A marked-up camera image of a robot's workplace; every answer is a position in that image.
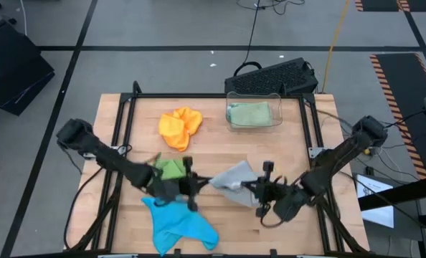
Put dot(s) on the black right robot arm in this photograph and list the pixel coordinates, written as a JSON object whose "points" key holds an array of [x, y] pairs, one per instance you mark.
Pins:
{"points": [[342, 154]]}

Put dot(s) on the clear plastic bin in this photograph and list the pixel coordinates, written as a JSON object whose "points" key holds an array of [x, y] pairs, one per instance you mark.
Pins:
{"points": [[231, 97]]}

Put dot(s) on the black equipment case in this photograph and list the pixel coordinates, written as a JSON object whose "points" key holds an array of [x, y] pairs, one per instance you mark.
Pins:
{"points": [[12, 68]]}

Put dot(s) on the pale green microfiber towel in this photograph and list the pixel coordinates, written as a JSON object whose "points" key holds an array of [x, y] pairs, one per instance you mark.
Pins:
{"points": [[250, 114]]}

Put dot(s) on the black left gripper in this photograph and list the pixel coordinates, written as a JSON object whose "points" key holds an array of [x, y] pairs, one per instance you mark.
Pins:
{"points": [[164, 188]]}

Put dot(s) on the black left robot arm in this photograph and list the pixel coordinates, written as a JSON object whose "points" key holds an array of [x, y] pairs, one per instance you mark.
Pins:
{"points": [[102, 156]]}

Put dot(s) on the black metal beam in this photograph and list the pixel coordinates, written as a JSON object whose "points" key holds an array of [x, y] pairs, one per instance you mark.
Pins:
{"points": [[396, 195]]}

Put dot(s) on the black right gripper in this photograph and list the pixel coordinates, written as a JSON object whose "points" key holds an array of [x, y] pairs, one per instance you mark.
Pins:
{"points": [[292, 204]]}

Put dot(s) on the black aluminium table frame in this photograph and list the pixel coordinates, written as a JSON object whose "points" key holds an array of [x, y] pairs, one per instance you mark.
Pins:
{"points": [[313, 118]]}

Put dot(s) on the orange microfiber towel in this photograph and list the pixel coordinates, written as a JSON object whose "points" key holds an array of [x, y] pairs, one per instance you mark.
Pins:
{"points": [[179, 129]]}

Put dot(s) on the black perforated computer case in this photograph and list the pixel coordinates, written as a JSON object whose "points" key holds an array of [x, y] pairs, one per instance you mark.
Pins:
{"points": [[270, 77]]}

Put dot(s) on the white paper sheet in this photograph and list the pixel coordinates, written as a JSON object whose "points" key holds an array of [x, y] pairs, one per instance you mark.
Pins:
{"points": [[374, 215]]}

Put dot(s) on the bright green microfiber towel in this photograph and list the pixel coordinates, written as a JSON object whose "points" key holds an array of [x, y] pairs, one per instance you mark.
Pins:
{"points": [[171, 169]]}

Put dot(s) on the turquoise microfiber towel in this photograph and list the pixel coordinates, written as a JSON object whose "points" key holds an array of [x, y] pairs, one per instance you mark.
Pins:
{"points": [[173, 222]]}

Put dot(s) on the black hazard-striped floor mat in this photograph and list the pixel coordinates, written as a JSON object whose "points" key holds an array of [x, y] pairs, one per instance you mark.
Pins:
{"points": [[399, 89], [378, 4]]}

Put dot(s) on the grey waffle-weave towel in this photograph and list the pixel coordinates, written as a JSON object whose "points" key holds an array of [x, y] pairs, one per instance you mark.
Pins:
{"points": [[234, 175]]}

